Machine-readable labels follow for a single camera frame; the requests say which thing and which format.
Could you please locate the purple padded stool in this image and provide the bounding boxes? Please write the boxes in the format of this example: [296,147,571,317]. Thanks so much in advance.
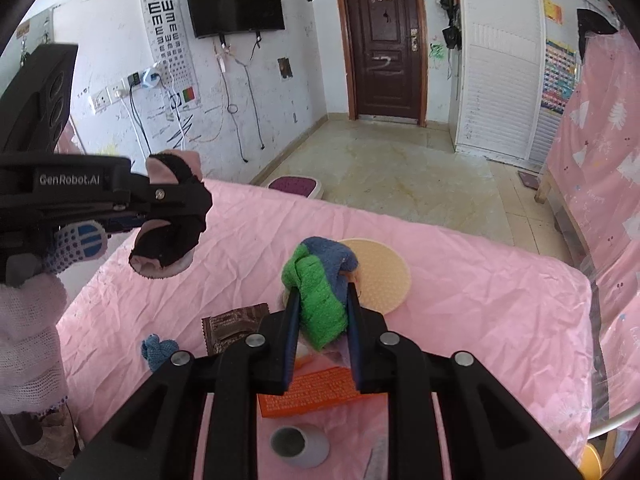
[268,176,324,199]

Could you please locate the colourful grid poster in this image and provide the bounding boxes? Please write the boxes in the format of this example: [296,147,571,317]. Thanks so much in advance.
[540,37,581,116]

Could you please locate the black hanging garment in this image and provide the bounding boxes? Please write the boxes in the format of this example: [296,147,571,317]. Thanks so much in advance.
[576,7,621,59]

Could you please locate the green and blue towel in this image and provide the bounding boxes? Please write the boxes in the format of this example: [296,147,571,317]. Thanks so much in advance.
[281,236,360,351]

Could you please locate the white eye chart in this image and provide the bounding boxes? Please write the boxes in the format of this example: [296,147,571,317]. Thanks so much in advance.
[140,0,202,111]

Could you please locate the pink tree print curtain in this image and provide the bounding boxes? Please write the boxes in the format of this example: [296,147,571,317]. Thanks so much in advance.
[545,25,640,432]

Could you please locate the black hanging bags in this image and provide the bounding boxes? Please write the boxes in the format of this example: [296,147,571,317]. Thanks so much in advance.
[436,0,464,51]

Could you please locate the black television cable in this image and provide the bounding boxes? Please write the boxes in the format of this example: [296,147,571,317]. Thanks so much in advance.
[227,34,267,163]

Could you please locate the wooden bed frame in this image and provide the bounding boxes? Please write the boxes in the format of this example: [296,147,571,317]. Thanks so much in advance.
[535,166,557,205]

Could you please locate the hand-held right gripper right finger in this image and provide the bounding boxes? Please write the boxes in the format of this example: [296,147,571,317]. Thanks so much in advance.
[346,284,583,480]

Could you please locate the black power cable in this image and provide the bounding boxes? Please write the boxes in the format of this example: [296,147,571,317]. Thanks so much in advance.
[128,86,153,159]

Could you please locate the dark brown door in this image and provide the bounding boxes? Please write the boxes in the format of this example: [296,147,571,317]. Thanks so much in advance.
[332,0,429,127]

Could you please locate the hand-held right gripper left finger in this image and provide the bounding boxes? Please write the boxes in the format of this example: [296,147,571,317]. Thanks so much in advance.
[65,290,303,480]

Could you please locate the pink black sock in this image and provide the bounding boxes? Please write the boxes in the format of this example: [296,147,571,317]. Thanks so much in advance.
[128,150,209,281]

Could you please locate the dark brown wrapper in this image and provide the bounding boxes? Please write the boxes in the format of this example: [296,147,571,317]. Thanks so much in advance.
[201,303,271,359]

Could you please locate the beige round brush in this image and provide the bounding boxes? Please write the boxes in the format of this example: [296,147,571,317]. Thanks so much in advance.
[284,238,412,316]

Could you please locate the small blue sock ball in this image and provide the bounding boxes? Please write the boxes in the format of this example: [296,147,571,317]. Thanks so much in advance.
[141,334,180,372]

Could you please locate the orange box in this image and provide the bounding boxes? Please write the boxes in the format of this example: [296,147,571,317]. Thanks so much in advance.
[257,366,389,419]

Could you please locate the pink tablecloth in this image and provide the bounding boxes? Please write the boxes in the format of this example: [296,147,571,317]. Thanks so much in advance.
[55,177,597,480]

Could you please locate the cardboard box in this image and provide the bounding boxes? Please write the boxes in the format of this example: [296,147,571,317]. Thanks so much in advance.
[39,404,82,467]

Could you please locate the grey cup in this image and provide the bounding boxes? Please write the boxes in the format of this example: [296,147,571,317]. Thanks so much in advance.
[270,424,330,469]

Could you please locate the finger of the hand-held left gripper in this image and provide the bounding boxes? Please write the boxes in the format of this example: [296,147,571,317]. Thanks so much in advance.
[96,210,150,235]
[112,174,214,229]

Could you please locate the orange plastic basin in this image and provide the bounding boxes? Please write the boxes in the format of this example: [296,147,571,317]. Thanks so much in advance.
[581,441,605,480]

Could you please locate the white louvered wardrobe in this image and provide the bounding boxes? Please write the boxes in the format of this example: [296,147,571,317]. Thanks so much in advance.
[452,0,587,164]

